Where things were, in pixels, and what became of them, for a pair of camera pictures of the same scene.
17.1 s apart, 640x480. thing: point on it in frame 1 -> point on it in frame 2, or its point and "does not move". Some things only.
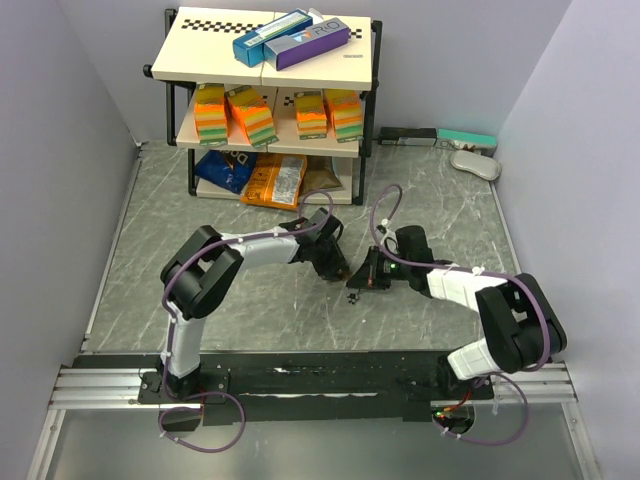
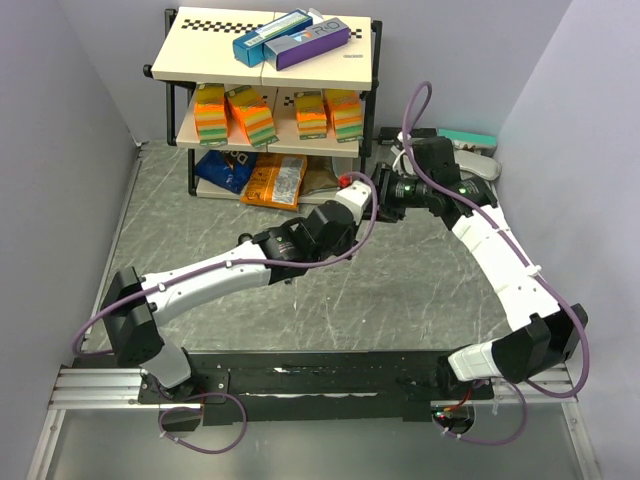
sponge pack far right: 344,114 does not move
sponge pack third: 310,114 does not move
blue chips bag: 229,169 does not move
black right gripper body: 384,269 -> 398,193
